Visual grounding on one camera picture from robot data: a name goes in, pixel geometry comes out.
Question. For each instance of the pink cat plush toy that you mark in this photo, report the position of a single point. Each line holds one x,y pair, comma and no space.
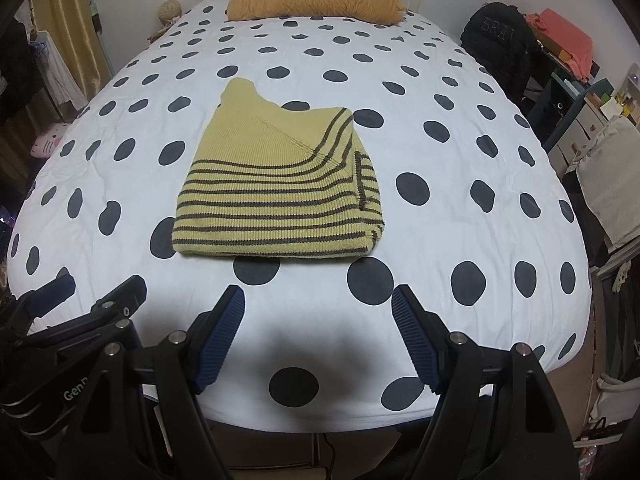
48,140

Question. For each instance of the orange quilted pillow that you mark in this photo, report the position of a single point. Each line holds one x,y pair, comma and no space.
310,0

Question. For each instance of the yellow striped knit sweater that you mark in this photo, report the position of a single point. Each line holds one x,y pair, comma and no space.
275,195

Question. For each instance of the yellow curtain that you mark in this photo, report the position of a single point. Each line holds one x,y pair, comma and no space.
75,25

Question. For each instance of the coral pink cloth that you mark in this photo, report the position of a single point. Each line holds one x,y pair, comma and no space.
565,40

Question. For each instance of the bed with polka dot sheet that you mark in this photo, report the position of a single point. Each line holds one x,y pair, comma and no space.
450,120

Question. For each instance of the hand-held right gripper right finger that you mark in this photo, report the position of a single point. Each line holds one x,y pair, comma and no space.
416,340

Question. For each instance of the clothes on rack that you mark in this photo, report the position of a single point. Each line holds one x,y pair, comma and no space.
35,60

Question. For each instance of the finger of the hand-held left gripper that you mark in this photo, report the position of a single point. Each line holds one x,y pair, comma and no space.
52,291
117,305

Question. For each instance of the white drawer cabinet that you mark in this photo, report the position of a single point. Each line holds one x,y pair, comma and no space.
590,130

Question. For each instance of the round beige plush toy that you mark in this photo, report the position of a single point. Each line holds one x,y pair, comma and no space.
170,12

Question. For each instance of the white tote bag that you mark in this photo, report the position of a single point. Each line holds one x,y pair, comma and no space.
612,400

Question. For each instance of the white cloth bag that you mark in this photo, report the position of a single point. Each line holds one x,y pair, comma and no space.
612,180

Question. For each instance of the black backpack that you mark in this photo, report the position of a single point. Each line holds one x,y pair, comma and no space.
495,45

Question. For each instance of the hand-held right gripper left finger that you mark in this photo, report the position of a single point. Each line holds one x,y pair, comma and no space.
220,340

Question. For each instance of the dark teal cabinet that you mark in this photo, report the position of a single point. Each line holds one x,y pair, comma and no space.
560,105

